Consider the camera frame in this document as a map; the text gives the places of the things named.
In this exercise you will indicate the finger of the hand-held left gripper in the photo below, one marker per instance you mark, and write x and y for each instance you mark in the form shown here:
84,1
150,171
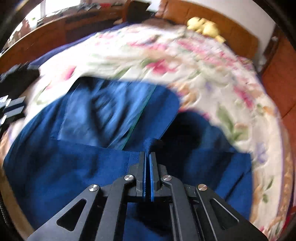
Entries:
13,102
13,111

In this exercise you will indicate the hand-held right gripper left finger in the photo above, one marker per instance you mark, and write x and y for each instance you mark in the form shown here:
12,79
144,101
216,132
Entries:
144,183

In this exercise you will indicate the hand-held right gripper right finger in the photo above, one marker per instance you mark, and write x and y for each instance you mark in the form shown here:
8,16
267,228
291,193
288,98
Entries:
152,183

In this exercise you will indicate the blue suit jacket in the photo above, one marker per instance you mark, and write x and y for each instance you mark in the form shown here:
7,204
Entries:
69,166

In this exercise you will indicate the black garment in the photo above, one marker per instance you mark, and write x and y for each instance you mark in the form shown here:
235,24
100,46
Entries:
18,81

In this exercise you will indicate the wooden dresser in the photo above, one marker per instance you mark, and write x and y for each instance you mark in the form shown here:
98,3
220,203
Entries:
46,34

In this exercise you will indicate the blue bed sheet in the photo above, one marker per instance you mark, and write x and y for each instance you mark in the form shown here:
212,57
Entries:
69,46

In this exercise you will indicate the window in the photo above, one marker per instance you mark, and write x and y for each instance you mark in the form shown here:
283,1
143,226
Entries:
60,6

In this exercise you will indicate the floral bedspread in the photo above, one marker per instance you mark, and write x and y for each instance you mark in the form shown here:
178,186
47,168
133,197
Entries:
161,58

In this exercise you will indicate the black chair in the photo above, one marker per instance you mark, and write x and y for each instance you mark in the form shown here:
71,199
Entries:
137,10

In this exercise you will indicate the wooden louvred wardrobe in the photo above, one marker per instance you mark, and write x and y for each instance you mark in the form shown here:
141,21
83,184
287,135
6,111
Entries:
277,76

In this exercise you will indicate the yellow plush toy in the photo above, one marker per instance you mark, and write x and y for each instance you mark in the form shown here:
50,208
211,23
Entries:
208,27

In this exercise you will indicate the wooden headboard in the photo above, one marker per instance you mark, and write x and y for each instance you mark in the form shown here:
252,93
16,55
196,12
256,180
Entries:
231,34

